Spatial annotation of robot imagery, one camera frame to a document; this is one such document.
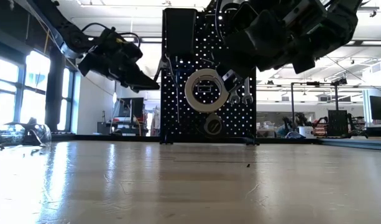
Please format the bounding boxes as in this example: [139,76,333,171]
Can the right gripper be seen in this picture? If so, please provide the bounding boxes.
[214,0,334,80]

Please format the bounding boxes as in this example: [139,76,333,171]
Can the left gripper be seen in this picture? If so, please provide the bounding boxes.
[77,51,161,93]

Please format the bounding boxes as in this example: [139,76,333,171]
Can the black handled hand tool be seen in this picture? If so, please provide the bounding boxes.
[153,55,175,84]

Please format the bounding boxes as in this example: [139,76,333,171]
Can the silver combination wrench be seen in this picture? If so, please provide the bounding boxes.
[229,90,241,105]
[242,77,254,105]

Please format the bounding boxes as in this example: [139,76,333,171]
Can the white tape roll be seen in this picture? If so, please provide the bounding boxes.
[184,68,230,114]

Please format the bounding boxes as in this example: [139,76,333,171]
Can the clear safety glasses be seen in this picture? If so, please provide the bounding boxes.
[0,122,53,147]

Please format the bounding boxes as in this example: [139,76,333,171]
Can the black perforated peg board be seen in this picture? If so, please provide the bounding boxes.
[160,7,259,146]

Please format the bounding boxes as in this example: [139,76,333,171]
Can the black computer monitor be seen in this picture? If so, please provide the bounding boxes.
[117,97,145,119]
[369,95,381,121]

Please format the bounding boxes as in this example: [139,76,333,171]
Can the long ceiling light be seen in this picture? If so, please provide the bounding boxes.
[124,36,163,44]

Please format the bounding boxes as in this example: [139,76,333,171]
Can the black metal stand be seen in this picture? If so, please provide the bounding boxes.
[290,76,349,138]

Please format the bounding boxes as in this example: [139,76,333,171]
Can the person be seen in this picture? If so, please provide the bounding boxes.
[282,112,308,138]

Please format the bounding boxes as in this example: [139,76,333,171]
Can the black building pillar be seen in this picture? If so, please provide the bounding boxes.
[45,46,67,132]

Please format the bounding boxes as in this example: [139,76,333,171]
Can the black mesh box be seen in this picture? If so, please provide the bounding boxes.
[329,109,349,138]

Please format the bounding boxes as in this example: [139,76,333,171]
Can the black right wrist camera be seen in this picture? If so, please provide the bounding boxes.
[230,1,290,55]

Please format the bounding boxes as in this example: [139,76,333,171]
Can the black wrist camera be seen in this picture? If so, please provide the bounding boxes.
[230,1,290,55]
[98,27,144,65]

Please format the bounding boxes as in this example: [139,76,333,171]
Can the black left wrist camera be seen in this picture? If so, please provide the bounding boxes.
[98,27,144,65]

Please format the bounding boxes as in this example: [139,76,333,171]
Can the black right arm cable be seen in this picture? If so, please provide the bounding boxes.
[213,0,228,44]

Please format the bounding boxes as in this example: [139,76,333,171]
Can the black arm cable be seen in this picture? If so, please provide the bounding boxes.
[213,0,228,44]
[81,22,142,48]

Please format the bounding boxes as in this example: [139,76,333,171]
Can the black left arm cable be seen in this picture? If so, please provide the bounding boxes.
[81,22,142,48]

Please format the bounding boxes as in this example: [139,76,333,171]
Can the black aluminium table frame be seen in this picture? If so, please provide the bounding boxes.
[0,133,381,152]

